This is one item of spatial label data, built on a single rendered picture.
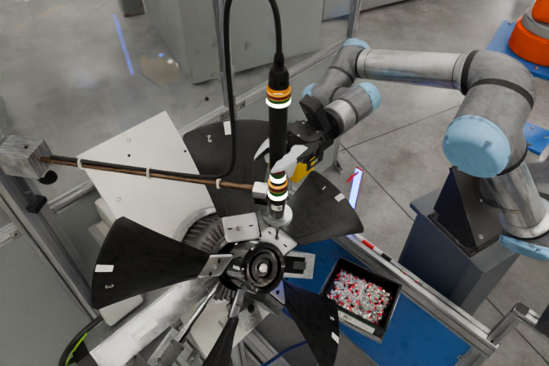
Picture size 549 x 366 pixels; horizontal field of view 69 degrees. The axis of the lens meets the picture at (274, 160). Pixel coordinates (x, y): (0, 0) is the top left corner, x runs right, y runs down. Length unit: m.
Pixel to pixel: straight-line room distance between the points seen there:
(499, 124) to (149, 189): 0.83
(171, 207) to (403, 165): 2.14
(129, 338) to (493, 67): 0.96
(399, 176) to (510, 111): 2.15
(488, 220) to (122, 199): 1.03
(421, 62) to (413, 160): 2.15
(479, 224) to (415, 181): 1.64
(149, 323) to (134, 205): 0.30
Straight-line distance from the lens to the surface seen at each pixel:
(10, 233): 1.53
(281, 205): 0.91
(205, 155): 0.99
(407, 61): 0.98
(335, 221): 1.12
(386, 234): 2.59
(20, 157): 1.09
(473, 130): 0.79
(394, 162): 3.02
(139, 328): 1.05
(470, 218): 1.30
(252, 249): 0.94
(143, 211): 1.13
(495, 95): 0.83
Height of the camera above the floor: 2.05
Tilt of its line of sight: 45 degrees down
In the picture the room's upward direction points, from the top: straight up
